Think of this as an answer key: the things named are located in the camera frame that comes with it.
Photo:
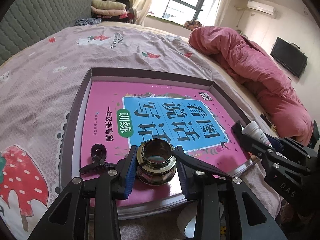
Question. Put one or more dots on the cream curtain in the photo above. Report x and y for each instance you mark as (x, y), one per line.
(221, 2)
(145, 0)

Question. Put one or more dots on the white air conditioner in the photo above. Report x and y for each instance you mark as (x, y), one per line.
(262, 8)

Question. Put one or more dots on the dark label strip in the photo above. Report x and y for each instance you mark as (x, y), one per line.
(267, 120)

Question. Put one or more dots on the window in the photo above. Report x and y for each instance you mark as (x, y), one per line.
(185, 0)

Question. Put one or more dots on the pink quilt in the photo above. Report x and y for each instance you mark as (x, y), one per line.
(250, 62)

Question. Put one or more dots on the white pill bottle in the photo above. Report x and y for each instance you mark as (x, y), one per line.
(251, 130)

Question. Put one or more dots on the pile of folded clothes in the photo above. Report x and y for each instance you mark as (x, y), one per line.
(110, 8)

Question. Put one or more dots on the black wall television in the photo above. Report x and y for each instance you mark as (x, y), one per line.
(288, 56)

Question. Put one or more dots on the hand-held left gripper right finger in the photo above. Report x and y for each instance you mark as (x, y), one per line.
(182, 180)

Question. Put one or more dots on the patterned item on windowsill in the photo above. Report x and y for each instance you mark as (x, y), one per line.
(193, 23)

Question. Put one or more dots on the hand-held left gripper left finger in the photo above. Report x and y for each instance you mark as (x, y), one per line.
(130, 177)

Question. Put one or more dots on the pink and blue book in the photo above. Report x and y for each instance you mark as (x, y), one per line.
(105, 100)

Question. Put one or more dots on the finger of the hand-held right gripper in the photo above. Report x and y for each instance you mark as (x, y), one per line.
(237, 128)
(276, 141)

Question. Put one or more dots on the blue patterned cloth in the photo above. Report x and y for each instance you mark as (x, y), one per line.
(87, 22)

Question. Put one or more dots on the strawberry printed bedsheet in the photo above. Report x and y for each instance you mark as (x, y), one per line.
(37, 92)

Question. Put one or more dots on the black hair clip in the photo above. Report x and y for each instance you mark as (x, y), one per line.
(98, 153)

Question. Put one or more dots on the grey quilted headboard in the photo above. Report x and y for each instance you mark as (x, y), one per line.
(37, 12)

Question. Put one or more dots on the grey shallow cardboard box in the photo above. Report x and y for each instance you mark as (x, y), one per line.
(82, 100)

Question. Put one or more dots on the white plastic lid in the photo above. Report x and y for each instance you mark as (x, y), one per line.
(191, 226)

